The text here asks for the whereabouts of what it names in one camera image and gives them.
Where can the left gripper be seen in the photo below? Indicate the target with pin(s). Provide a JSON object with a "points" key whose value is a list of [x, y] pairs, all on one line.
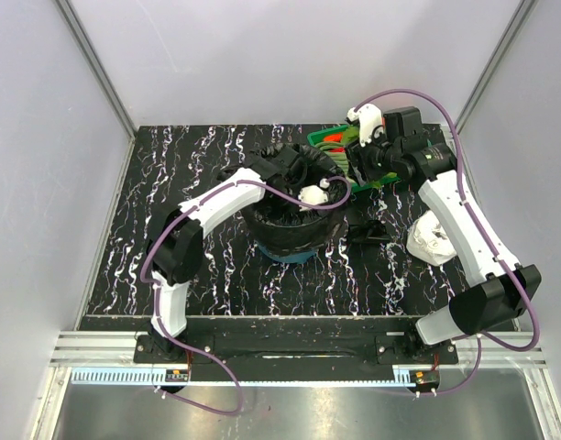
{"points": [[295, 188]]}

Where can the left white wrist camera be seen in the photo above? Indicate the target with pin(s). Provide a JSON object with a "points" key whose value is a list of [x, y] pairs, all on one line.
{"points": [[314, 195]]}

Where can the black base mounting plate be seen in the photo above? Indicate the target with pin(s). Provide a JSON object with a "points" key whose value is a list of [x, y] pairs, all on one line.
{"points": [[297, 350]]}

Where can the teal plastic trash bin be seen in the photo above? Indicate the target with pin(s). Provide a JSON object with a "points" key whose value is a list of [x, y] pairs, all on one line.
{"points": [[299, 257]]}

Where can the green plastic vegetable tray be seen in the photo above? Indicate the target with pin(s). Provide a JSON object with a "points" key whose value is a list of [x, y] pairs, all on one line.
{"points": [[350, 133]]}

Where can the small orange carrot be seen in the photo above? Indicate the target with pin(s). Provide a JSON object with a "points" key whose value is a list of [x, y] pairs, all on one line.
{"points": [[336, 137]]}

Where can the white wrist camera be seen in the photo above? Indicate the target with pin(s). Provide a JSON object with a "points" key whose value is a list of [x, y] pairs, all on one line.
{"points": [[314, 195], [370, 123]]}

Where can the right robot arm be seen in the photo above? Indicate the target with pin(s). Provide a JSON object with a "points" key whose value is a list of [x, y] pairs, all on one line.
{"points": [[500, 288]]}

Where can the green long beans bundle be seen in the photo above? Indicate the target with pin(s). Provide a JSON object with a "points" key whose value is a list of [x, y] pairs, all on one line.
{"points": [[336, 152]]}

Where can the black trash bag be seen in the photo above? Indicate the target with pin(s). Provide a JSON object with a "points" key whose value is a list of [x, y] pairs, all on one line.
{"points": [[282, 227]]}

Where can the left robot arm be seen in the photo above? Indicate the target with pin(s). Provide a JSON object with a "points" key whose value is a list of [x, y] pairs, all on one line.
{"points": [[176, 238]]}

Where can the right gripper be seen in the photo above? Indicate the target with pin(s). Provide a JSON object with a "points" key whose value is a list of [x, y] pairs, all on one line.
{"points": [[357, 155]]}

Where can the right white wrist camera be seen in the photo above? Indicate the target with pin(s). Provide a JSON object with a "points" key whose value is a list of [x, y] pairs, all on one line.
{"points": [[370, 123]]}

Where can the small black bag roll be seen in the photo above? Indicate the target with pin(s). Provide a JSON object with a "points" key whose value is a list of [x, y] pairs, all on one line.
{"points": [[372, 232]]}

